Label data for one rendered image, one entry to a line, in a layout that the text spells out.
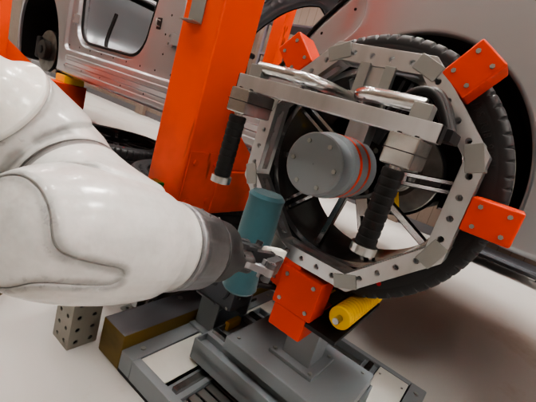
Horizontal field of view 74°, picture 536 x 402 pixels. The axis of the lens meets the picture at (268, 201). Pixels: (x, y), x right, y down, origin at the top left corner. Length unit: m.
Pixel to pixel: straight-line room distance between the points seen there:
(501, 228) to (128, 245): 0.67
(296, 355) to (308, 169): 0.66
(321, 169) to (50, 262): 0.55
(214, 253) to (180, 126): 0.82
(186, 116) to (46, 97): 0.80
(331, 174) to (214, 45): 0.57
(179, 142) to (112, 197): 0.89
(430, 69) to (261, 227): 0.48
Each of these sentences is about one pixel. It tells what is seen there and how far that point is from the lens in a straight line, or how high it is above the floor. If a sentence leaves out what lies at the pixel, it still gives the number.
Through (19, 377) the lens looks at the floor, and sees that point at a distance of 1.35.
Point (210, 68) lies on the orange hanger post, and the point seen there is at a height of 0.99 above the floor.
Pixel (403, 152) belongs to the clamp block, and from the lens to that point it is 0.58.
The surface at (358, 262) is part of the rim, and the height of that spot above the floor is 0.63.
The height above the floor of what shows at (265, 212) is 0.70.
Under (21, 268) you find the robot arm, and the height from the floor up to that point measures 0.80.
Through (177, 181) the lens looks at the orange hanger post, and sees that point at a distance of 1.15.
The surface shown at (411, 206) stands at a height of 0.75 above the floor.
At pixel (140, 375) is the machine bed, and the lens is 1.26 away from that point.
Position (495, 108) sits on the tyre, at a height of 1.06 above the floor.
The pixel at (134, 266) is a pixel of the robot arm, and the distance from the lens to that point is 0.27.
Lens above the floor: 0.92
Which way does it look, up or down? 14 degrees down
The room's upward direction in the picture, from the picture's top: 17 degrees clockwise
